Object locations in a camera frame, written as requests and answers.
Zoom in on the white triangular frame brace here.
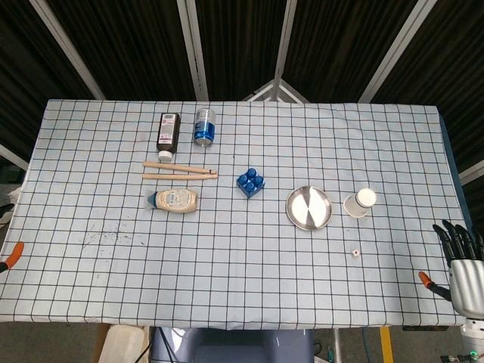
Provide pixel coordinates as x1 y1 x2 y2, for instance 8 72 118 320
241 78 311 103

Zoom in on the white aluminium frame beam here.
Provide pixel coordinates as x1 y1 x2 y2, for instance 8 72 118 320
29 0 106 100
0 143 29 171
176 0 209 101
272 0 299 82
358 0 436 103
459 160 484 186

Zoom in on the round steel plate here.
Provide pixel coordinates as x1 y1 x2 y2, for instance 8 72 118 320
285 185 334 231

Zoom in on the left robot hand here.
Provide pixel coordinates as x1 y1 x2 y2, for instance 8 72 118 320
0 240 25 274

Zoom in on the white paper cup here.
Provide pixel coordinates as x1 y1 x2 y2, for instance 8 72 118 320
343 188 377 219

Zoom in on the checkered grid tablecloth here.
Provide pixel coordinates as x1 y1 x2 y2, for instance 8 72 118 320
0 98 467 329

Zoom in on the plain wooden drumstick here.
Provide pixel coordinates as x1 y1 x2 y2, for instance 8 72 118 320
142 172 219 181

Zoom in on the grey robot torso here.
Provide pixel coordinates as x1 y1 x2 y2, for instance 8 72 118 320
150 327 315 363

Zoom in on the brown medicine bottle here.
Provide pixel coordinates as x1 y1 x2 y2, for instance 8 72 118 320
156 112 182 161

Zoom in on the white plastic container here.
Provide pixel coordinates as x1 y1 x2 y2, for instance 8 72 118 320
98 324 150 363

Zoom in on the blue soda can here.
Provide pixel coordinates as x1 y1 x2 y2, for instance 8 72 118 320
193 107 217 148

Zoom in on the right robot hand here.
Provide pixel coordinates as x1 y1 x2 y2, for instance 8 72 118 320
418 219 484 317

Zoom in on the beige sauce squeeze bottle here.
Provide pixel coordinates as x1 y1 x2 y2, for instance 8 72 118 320
147 188 200 213

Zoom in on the wooden drumstick black ring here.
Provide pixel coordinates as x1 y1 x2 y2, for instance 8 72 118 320
142 160 219 178

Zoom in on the blue building block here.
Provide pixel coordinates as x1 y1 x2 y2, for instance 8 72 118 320
236 166 266 199

